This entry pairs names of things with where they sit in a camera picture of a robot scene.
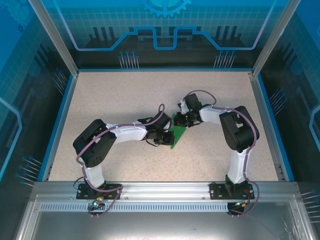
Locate aluminium side rail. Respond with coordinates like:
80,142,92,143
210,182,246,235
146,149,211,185
248,71,287,181

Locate yellow connector with green light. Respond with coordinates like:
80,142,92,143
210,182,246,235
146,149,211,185
91,196,105,209
233,199,251,209

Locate aluminium mounting rail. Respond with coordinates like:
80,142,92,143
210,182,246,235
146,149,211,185
33,181,300,201

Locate slotted aluminium cable duct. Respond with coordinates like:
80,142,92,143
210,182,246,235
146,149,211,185
39,202,241,212

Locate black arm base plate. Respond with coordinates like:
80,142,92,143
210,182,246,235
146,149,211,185
209,182,253,200
76,183,123,200

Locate green cloth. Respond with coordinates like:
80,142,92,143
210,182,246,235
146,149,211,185
168,112,188,150

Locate aluminium frame post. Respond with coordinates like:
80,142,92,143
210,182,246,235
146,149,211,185
251,0,301,77
27,0,80,77

